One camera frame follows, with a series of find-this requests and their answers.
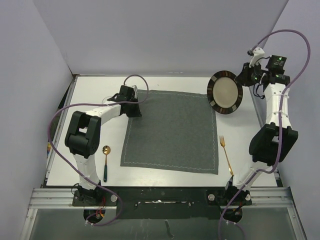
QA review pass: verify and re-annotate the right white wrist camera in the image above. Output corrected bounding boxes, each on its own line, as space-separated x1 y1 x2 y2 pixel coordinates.
247 46 265 68

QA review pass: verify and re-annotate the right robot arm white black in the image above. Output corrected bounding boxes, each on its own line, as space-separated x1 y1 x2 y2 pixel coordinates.
222 53 299 205

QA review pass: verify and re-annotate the grey cloth placemat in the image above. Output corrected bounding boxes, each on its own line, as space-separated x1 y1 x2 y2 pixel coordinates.
120 90 219 175

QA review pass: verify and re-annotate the dark rimmed dinner plate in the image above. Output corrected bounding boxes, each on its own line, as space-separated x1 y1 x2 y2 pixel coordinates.
206 70 243 115

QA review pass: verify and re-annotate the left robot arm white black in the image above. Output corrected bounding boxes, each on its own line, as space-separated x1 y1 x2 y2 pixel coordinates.
64 85 142 206

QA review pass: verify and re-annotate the gold spoon green handle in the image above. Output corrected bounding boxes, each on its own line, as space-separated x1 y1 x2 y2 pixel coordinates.
102 145 111 183

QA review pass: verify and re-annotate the gold fork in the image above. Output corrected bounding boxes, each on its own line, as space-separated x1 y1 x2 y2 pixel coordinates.
219 135 234 176

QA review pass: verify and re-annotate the aluminium frame rail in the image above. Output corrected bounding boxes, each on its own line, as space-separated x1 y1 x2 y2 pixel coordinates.
28 187 294 210

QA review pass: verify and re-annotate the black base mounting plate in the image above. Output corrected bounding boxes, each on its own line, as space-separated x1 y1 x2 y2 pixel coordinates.
72 185 252 220

